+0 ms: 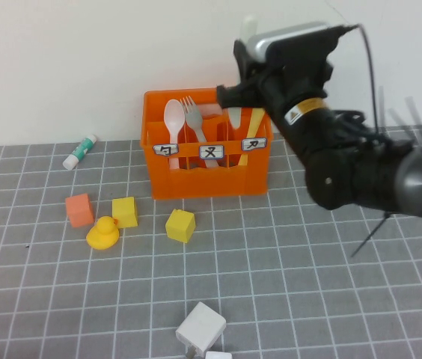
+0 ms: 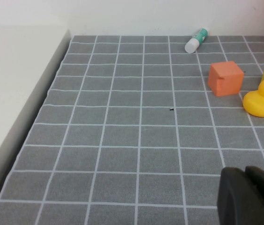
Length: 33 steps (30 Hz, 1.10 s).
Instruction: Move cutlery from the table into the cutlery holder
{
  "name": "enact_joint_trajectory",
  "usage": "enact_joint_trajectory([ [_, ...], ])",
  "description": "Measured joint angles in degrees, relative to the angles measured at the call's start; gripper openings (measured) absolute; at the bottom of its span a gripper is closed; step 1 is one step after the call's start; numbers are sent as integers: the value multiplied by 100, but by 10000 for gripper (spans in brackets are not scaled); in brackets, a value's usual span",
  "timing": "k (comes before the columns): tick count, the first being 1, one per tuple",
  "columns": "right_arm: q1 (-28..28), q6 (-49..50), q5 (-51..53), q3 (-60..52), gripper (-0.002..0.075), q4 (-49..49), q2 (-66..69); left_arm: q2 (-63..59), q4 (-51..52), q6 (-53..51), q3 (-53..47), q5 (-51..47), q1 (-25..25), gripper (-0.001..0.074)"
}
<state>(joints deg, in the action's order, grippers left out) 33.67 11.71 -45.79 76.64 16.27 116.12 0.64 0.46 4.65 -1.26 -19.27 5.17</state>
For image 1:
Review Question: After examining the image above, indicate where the grey plastic fork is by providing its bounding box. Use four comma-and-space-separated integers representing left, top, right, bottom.
180, 96, 220, 170

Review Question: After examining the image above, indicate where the white plastic knife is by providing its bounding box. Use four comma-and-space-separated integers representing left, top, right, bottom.
227, 14, 260, 131

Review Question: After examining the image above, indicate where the salmon orange foam cube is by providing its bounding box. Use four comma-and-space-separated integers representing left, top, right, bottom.
65, 193, 96, 228

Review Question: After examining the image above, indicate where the paper label knife character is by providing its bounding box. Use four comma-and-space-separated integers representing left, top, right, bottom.
241, 137, 268, 152

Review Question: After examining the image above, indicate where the pale pink plastic spoon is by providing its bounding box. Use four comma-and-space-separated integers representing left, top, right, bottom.
163, 99, 186, 171

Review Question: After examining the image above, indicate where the yellow foam cube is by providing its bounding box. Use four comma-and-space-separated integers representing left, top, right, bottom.
111, 196, 139, 229
165, 208, 197, 244

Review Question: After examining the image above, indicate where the yellow rubber duck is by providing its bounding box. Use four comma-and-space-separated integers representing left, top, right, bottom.
85, 215, 120, 251

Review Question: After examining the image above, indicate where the white green glue stick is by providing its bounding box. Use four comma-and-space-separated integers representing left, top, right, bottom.
62, 134, 98, 171

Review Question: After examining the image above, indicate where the orange plastic cutlery holder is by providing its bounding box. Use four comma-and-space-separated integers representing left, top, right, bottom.
139, 85, 274, 200

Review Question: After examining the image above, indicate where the paper label fork character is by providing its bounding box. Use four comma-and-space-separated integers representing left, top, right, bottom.
199, 144, 225, 159

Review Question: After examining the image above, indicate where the paper label spoon character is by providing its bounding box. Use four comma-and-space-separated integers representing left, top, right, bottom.
153, 143, 180, 157

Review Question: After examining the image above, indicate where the grey grid table mat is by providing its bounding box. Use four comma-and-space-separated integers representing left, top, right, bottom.
0, 123, 422, 359

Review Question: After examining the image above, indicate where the black right camera cable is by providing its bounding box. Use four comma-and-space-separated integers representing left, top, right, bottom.
330, 22, 381, 139

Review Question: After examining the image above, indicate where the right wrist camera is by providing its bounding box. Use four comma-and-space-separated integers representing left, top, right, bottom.
245, 21, 341, 70

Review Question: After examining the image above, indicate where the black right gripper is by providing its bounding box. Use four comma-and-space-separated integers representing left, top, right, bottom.
216, 39, 334, 113

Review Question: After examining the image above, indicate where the white charger adapter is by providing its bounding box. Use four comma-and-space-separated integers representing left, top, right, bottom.
174, 301, 227, 358

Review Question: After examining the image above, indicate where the yellow plastic knife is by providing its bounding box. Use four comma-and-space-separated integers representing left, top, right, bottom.
237, 108, 267, 166

